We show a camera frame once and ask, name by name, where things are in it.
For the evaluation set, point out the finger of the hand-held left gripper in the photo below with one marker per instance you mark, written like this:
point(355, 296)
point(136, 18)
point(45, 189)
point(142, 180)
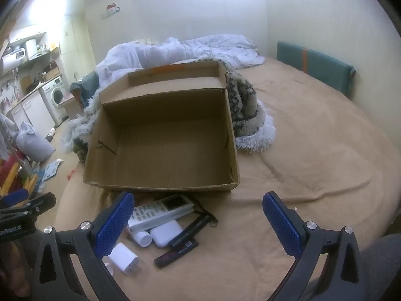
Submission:
point(15, 197)
point(40, 203)

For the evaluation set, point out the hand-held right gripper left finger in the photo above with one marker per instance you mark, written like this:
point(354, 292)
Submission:
point(114, 225)

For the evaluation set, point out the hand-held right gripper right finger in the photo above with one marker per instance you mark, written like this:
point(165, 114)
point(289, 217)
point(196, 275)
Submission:
point(283, 225)

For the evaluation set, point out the white pill bottle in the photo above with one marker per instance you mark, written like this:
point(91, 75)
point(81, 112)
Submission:
point(109, 268)
point(142, 238)

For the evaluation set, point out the white charger plug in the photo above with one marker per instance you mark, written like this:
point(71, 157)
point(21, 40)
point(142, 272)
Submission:
point(123, 257)

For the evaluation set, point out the white remote control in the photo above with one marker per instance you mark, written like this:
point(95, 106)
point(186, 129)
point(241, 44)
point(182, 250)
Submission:
point(156, 210)

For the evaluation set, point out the white earbuds case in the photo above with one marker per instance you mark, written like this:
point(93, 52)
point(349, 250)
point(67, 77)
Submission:
point(166, 232)

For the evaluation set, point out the black tube with red label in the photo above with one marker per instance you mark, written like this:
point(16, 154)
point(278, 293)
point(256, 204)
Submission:
point(175, 253)

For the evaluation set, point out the cardboard box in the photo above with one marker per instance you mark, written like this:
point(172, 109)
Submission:
point(169, 138)

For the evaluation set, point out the person's left hand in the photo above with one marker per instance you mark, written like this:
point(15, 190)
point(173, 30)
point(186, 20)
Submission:
point(12, 258)

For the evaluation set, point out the colourful wooden chair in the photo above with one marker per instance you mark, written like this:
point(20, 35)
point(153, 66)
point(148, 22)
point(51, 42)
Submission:
point(15, 175)

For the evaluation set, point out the papers on floor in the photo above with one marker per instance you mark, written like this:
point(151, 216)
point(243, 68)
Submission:
point(51, 170)

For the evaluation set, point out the white stuffed bag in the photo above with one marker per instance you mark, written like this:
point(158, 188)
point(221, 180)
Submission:
point(33, 145)

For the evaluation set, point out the white kitchen cabinet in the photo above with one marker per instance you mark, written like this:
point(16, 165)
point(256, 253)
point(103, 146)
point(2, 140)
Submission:
point(34, 109)

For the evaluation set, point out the beige side table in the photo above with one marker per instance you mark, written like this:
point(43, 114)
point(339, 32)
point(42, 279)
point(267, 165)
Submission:
point(67, 105)

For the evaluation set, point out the white washing machine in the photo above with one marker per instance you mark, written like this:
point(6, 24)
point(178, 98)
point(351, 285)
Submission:
point(56, 95)

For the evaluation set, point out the teal upholstered chair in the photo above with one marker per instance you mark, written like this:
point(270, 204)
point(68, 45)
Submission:
point(83, 87)

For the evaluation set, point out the fuzzy patterned blanket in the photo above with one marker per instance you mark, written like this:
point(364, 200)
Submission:
point(247, 106)

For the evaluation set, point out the white water heater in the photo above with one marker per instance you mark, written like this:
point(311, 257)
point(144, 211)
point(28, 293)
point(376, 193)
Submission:
point(12, 61)

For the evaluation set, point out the teal cushion with orange stripe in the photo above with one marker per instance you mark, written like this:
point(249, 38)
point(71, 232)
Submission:
point(322, 65)

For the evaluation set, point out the white duvet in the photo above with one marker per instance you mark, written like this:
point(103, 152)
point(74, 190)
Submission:
point(194, 50)

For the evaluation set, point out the red and white wall hanger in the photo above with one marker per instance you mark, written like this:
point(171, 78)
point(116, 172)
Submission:
point(111, 10)

